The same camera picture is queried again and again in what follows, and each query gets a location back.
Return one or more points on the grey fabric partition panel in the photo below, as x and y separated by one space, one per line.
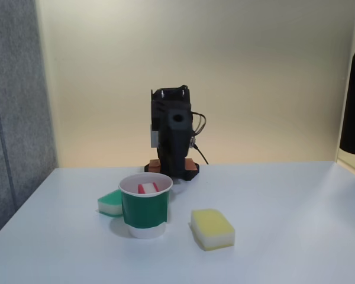
17 118

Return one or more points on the white paper cup green tape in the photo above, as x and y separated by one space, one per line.
145 213

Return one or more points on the yellow and white sponge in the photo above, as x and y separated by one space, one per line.
213 226

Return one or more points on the white rectangular box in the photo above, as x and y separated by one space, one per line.
154 137

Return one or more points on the brown base clamp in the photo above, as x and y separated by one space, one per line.
154 165
190 164

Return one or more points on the green and white sponge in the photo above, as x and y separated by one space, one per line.
111 202

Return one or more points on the red and white sponge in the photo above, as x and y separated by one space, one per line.
148 188

